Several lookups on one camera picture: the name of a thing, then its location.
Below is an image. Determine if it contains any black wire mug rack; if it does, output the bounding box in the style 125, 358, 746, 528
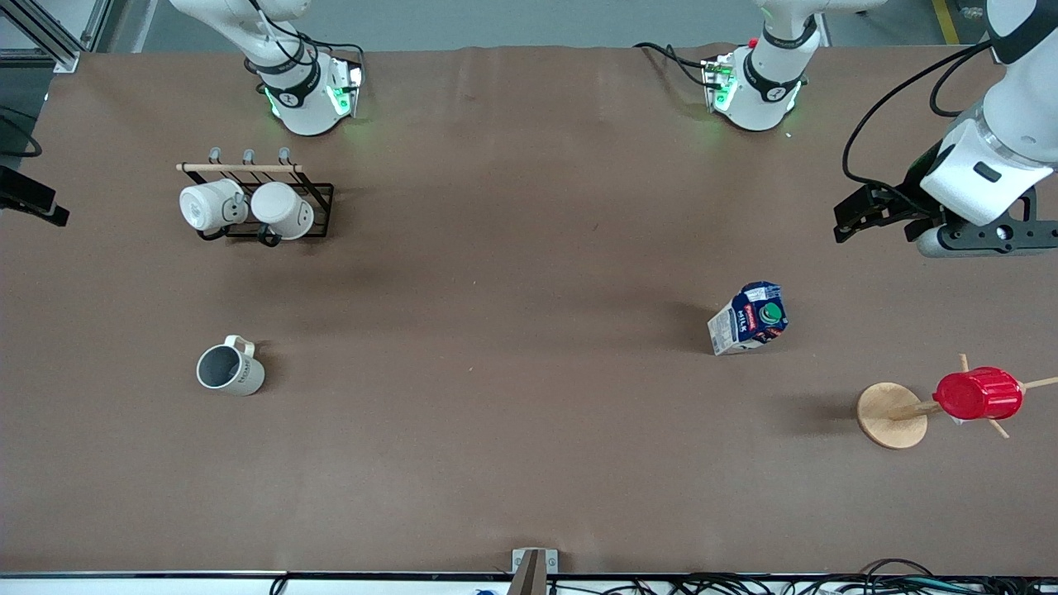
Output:
176, 147, 336, 247

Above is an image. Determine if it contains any black looped cable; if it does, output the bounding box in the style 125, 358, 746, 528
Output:
0, 106, 44, 159

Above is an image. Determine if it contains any red plastic cup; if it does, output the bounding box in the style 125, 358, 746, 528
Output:
933, 367, 1025, 422

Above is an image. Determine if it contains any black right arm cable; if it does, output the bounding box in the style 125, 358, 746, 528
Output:
245, 0, 366, 83

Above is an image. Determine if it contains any black cable bundle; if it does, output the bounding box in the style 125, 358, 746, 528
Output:
546, 559, 1058, 595

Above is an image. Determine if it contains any blue and white milk carton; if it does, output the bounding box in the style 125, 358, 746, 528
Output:
707, 281, 789, 357

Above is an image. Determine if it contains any aluminium frame profile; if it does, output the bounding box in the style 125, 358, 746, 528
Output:
0, 0, 112, 75

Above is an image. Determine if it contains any white mug with grey inside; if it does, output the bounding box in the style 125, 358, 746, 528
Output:
196, 335, 266, 397

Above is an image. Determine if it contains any white mug with black handle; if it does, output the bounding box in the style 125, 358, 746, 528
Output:
250, 182, 316, 247

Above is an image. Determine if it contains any white mug with grey handle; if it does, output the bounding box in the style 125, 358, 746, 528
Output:
179, 178, 249, 234

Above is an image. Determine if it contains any metal camera stand bracket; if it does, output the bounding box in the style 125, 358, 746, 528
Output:
505, 548, 560, 595

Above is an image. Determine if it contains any black left arm base cable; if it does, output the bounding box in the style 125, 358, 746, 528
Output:
633, 41, 716, 88

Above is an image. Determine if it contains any wooden mug tree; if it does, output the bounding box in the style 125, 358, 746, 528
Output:
856, 354, 1058, 450

